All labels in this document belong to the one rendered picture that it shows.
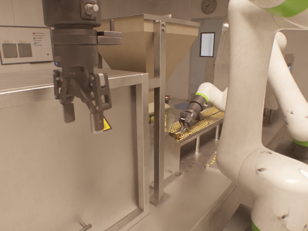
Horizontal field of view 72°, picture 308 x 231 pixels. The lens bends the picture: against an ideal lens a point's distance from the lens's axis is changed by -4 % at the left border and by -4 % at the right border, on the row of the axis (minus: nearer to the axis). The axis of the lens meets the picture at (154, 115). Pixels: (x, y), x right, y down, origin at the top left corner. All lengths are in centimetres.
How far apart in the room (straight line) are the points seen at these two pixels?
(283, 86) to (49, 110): 88
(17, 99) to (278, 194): 57
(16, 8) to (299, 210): 457
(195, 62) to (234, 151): 546
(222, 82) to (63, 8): 153
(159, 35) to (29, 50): 398
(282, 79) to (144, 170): 68
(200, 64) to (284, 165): 549
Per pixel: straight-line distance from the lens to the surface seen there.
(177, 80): 639
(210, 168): 122
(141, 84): 69
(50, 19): 38
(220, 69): 178
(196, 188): 107
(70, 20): 37
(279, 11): 44
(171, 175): 114
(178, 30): 90
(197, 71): 601
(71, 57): 37
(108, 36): 42
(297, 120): 104
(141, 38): 78
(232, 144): 63
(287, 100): 105
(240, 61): 58
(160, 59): 77
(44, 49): 472
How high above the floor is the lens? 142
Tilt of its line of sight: 17 degrees down
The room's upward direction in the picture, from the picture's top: straight up
